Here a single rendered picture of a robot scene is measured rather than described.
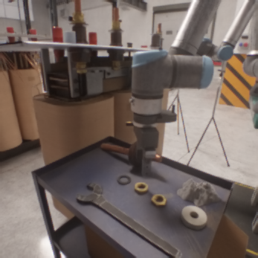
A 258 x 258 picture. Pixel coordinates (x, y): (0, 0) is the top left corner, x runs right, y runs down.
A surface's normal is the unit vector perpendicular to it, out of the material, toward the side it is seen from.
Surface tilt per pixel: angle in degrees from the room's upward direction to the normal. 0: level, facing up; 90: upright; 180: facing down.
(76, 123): 90
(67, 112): 90
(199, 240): 0
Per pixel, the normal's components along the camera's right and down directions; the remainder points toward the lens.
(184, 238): 0.02, -0.92
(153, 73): 0.07, 0.40
